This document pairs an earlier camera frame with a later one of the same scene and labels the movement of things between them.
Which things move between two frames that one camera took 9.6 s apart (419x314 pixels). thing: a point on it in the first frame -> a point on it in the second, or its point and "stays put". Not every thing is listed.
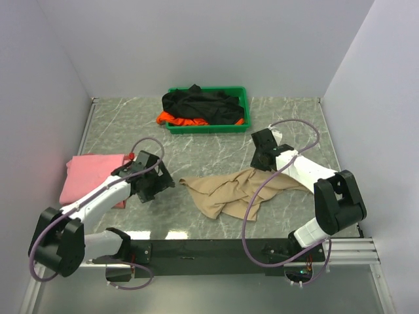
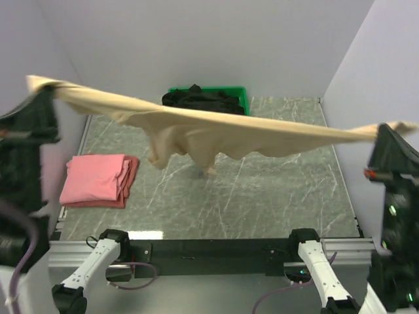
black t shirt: x=212 y=106 stays put
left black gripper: x=163 y=181 -> x=33 y=119
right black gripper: x=255 y=164 -> x=393 y=154
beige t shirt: x=230 y=193 -> x=204 y=138
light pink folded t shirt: x=83 y=171 stays put
